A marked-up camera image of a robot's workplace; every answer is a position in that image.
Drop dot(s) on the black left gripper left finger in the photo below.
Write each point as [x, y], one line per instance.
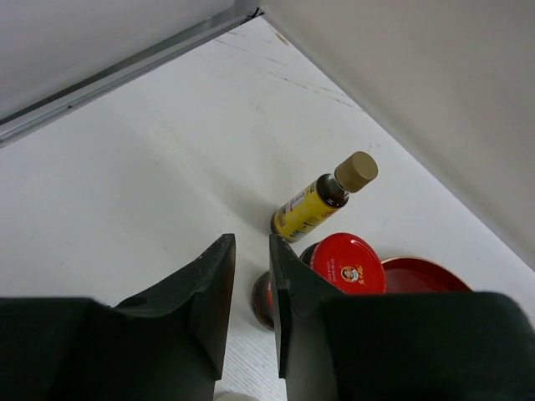
[165, 343]

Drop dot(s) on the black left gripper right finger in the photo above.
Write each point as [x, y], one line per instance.
[453, 346]

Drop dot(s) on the clear grinder with black top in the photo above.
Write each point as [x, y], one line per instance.
[229, 396]

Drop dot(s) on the red round lacquer tray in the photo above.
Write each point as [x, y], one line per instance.
[408, 274]

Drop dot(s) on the red lid chili sauce jar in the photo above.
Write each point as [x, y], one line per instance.
[344, 260]

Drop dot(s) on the yellow label gold cap bottle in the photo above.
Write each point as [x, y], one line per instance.
[323, 197]

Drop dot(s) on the left aluminium table rail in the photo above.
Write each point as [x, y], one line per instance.
[55, 106]

